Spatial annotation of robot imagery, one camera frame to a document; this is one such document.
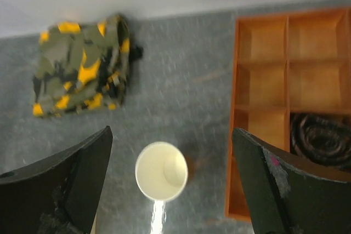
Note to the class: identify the orange compartment tray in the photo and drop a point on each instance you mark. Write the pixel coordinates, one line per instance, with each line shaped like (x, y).
(286, 63)

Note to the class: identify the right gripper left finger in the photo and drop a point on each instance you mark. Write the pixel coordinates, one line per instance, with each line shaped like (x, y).
(60, 193)

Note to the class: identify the dark rubber bands bundle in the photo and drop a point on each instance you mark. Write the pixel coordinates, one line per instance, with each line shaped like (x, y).
(324, 140)

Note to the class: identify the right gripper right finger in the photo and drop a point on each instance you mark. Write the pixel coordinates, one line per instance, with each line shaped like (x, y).
(288, 194)

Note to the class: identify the camouflage folded cloth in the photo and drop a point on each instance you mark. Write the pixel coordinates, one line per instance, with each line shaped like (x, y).
(83, 67)

